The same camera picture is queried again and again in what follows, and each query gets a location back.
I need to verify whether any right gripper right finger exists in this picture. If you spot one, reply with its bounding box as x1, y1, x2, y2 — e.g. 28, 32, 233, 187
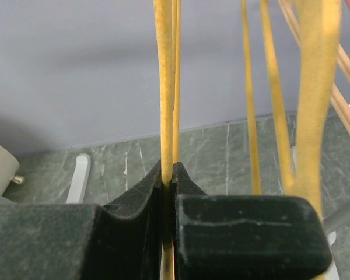
171, 162, 333, 279

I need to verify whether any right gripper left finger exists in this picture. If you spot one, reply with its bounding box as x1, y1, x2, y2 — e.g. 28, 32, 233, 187
0, 163, 162, 279

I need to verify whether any beige plastic hanger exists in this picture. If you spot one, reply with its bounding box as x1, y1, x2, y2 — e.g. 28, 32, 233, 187
278, 1, 350, 136

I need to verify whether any white clothes rack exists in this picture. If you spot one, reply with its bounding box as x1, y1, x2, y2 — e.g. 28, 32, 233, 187
65, 104, 350, 280

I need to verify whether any beige drum with orange face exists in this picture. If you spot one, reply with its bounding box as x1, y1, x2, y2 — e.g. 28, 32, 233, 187
0, 145, 25, 196

